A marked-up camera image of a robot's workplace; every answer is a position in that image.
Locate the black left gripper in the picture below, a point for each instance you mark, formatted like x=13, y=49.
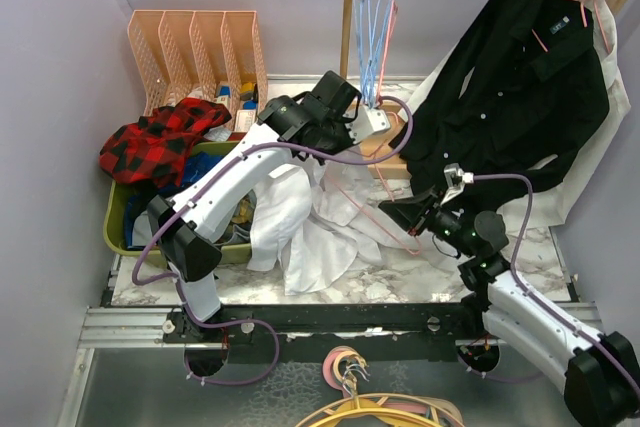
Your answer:
x=347, y=141

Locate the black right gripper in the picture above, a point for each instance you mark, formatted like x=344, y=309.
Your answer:
x=411, y=213

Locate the pink wire hanger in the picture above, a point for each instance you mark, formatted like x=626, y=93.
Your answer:
x=384, y=178

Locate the white shirt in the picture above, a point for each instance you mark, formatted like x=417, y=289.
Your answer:
x=607, y=112
x=315, y=223

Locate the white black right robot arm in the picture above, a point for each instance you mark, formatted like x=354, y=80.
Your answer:
x=597, y=373

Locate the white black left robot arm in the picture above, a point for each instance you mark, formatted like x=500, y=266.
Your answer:
x=187, y=227

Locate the white hanging shirt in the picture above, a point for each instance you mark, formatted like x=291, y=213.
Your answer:
x=607, y=112

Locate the red black plaid shirt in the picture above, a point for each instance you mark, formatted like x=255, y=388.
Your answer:
x=155, y=149

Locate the black hanging shirt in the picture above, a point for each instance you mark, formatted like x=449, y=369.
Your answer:
x=510, y=97

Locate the small boxes in organizer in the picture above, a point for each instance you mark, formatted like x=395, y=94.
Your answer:
x=244, y=114

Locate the peach plastic file organizer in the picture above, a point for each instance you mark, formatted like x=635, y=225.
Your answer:
x=177, y=51

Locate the green plastic laundry bin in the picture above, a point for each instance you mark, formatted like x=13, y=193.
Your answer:
x=120, y=194

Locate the clothes pile in bin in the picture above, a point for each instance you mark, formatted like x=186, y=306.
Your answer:
x=137, y=230

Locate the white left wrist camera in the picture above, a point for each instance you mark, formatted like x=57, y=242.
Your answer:
x=367, y=122

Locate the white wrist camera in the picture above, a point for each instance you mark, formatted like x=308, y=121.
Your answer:
x=456, y=179
x=367, y=122

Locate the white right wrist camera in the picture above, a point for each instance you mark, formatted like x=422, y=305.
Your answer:
x=456, y=179

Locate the blue wire hangers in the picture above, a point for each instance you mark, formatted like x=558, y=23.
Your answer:
x=373, y=21

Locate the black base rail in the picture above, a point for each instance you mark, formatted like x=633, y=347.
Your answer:
x=421, y=345

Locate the aluminium frame rail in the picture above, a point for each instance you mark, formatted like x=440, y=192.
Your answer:
x=163, y=327

